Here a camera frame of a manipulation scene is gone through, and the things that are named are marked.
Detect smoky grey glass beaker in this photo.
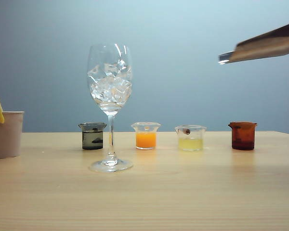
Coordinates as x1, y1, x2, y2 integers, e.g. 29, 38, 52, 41
78, 122, 108, 151

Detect clear ice cubes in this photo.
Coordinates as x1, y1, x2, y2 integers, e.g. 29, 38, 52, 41
88, 62, 133, 109

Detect yellow stir stick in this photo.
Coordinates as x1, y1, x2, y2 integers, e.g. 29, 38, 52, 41
0, 97, 5, 125

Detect white paper cup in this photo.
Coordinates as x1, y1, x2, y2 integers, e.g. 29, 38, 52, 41
0, 110, 25, 160

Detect clear beaker with orange liquid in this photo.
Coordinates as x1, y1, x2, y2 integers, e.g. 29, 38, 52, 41
131, 121, 162, 151

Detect amber glass beaker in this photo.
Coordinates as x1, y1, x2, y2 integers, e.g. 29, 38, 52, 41
227, 121, 258, 151

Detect clear beaker with yellow liquid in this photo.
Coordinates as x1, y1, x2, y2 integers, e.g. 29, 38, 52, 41
174, 124, 208, 152

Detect clear wine glass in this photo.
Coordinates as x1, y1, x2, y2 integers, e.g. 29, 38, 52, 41
87, 43, 134, 173

